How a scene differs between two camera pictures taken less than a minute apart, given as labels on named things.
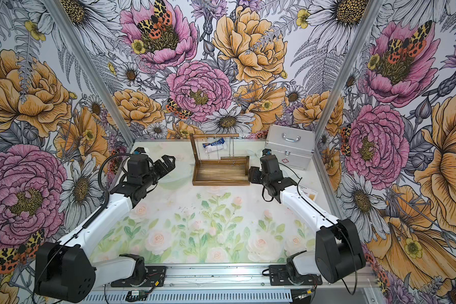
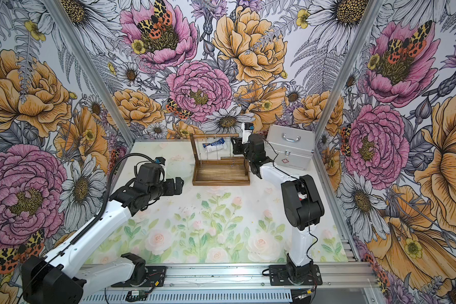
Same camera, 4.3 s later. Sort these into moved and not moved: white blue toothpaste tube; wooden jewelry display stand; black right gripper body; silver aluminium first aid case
Moved: black right gripper body
Not moved: silver aluminium first aid case; wooden jewelry display stand; white blue toothpaste tube
